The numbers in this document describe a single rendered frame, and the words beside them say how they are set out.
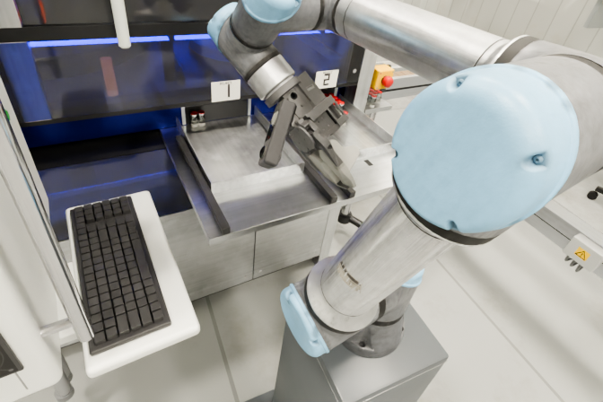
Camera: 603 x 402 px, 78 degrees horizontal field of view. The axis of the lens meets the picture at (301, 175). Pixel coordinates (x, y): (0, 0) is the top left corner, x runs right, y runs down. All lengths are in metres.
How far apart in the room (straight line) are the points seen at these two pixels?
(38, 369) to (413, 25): 0.73
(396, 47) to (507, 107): 0.27
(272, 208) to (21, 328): 0.52
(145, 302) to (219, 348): 0.90
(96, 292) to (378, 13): 0.71
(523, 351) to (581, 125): 1.81
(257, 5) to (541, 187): 0.41
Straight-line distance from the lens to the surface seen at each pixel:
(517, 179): 0.27
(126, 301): 0.83
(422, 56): 0.50
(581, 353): 2.25
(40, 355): 0.73
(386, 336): 0.79
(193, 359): 1.68
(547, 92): 0.30
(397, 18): 0.53
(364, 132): 1.27
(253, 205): 0.91
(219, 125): 1.21
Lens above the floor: 1.50
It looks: 37 degrees down
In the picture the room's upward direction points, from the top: 8 degrees clockwise
